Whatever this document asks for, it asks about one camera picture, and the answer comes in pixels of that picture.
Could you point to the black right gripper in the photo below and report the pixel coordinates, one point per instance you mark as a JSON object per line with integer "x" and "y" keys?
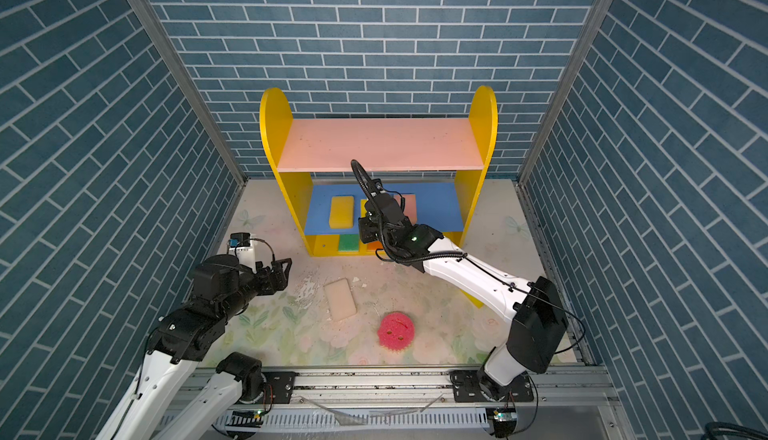
{"x": 365, "y": 232}

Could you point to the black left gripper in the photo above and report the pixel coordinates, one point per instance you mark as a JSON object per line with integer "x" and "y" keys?
{"x": 270, "y": 286}

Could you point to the pink rectangular sponge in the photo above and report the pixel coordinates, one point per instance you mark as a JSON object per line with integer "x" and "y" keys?
{"x": 410, "y": 209}

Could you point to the green sponge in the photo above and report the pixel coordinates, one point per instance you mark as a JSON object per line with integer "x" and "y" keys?
{"x": 348, "y": 243}

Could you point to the textured yellow sponge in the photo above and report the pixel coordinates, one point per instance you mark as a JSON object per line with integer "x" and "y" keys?
{"x": 342, "y": 212}

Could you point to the beige sponge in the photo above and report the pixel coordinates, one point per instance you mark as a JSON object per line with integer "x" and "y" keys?
{"x": 341, "y": 304}

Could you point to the orange sponge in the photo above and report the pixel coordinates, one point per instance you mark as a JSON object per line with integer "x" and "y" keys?
{"x": 373, "y": 246}

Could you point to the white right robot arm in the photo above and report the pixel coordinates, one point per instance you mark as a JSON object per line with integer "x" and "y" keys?
{"x": 532, "y": 310}

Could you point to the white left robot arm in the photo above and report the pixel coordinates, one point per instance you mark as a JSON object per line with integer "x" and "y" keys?
{"x": 172, "y": 352}

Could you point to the yellow pink blue wooden shelf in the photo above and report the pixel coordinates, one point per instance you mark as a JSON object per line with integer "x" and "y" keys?
{"x": 442, "y": 161}

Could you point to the pink round scrubber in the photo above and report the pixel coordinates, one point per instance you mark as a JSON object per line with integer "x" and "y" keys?
{"x": 396, "y": 331}

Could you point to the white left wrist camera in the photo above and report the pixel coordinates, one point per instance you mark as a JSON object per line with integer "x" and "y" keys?
{"x": 240, "y": 246}

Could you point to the aluminium left corner post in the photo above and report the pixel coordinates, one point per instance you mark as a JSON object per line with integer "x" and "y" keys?
{"x": 168, "y": 53}

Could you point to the aluminium corner post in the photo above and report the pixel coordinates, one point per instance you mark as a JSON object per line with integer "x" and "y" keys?
{"x": 593, "y": 21}
{"x": 168, "y": 53}

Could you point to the white perforated cable tray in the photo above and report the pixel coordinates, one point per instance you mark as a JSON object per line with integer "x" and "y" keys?
{"x": 317, "y": 420}

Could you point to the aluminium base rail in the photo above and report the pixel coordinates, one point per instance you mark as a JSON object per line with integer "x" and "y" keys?
{"x": 361, "y": 387}

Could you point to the aluminium right corner post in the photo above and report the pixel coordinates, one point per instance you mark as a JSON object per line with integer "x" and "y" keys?
{"x": 593, "y": 21}

